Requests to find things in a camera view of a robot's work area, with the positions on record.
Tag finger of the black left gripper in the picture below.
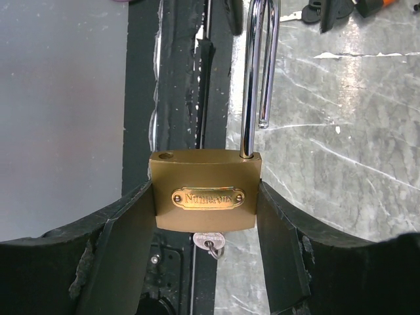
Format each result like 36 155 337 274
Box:
320 0 354 33

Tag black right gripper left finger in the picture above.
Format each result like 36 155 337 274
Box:
1 183 156 314

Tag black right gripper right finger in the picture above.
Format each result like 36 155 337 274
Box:
257 182 419 314

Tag small silver keys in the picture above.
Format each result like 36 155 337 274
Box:
193 232 226 260

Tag long shackle brass padlock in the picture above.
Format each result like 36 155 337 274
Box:
150 1 281 233

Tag black head key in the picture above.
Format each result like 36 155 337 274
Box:
280 0 354 24

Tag orange padlock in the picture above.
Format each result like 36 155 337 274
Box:
355 0 396 18

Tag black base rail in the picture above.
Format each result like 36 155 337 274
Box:
122 1 243 314

